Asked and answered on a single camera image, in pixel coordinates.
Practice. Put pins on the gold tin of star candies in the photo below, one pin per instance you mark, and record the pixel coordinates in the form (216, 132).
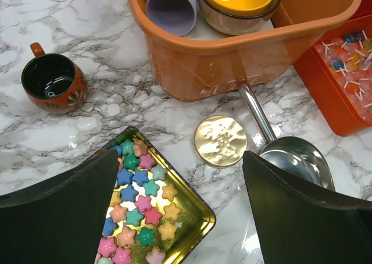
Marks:
(154, 215)

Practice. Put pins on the steel candy scoop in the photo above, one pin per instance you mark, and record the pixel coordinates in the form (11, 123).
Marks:
(292, 154)

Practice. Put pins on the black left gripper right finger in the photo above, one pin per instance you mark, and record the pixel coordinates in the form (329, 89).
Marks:
(300, 222)

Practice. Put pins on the brown patterned ceramic mug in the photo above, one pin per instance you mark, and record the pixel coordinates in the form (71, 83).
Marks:
(53, 82)

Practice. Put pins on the orange plastic bin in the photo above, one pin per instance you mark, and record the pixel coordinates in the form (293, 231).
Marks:
(188, 69)

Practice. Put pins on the orange tray of clear lollipops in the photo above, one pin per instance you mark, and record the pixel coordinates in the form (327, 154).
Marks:
(337, 72)

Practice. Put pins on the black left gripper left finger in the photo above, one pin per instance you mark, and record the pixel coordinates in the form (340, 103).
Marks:
(59, 220)

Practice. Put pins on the lavender plastic cup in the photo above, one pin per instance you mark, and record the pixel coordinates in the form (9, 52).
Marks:
(177, 17)

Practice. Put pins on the gold round jar lid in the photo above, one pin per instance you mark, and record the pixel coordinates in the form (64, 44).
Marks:
(220, 141)

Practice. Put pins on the yellow bowl with dark rim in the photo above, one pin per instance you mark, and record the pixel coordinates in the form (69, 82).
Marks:
(238, 17)

